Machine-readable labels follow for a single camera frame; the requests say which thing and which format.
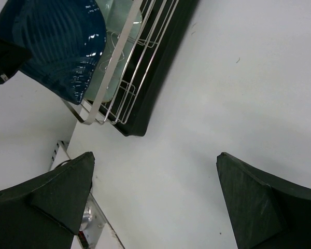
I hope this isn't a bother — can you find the light green divided tray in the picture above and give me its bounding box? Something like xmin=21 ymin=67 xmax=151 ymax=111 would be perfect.
xmin=84 ymin=0 xmax=144 ymax=103

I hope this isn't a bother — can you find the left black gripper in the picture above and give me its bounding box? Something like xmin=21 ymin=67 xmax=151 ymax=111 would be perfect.
xmin=0 ymin=38 xmax=32 ymax=85

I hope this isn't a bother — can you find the black drip tray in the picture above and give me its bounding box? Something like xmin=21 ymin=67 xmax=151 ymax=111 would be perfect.
xmin=99 ymin=1 xmax=198 ymax=136

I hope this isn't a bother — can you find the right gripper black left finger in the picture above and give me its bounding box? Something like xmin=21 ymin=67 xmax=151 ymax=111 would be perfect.
xmin=0 ymin=152 xmax=95 ymax=248

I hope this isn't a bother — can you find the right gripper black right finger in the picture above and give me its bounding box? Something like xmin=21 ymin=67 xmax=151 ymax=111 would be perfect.
xmin=216 ymin=153 xmax=311 ymax=248

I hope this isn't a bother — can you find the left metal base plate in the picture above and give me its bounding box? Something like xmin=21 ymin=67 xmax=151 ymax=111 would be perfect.
xmin=78 ymin=193 xmax=107 ymax=248

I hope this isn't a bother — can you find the wire dish rack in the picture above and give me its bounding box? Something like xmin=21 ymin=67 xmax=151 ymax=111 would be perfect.
xmin=61 ymin=0 xmax=182 ymax=126

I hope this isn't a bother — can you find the dark blue leaf dish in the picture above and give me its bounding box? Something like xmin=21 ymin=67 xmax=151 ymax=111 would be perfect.
xmin=0 ymin=0 xmax=106 ymax=105

